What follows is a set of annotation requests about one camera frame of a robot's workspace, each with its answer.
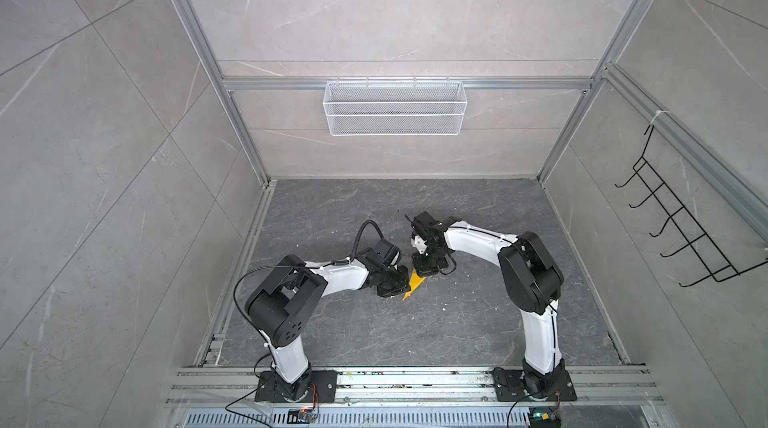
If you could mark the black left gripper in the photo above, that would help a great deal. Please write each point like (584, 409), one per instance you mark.
(405, 284)

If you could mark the black wire hook rack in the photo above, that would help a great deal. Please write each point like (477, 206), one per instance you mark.
(681, 220)

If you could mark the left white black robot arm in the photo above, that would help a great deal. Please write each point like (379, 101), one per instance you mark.
(280, 309)

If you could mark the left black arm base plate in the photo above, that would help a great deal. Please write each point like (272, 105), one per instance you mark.
(313, 385)

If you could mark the white wire mesh basket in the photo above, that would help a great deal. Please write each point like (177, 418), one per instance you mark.
(358, 109)

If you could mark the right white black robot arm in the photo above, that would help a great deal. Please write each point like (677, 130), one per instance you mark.
(532, 281)

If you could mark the yellow square paper sheet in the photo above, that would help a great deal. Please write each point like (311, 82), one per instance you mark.
(415, 282)

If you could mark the left green circuit board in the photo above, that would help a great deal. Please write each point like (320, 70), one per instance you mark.
(304, 415)

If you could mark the green circuit board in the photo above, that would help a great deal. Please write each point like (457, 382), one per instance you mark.
(544, 418)
(304, 415)

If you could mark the aluminium corner frame post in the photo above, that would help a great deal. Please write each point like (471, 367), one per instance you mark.
(204, 52)

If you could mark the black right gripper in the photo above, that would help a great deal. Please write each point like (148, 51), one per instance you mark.
(422, 270)

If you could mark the aluminium front rail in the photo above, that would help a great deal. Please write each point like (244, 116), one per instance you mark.
(418, 386)

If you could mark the right green circuit board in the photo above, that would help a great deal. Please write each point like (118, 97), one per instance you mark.
(544, 418)

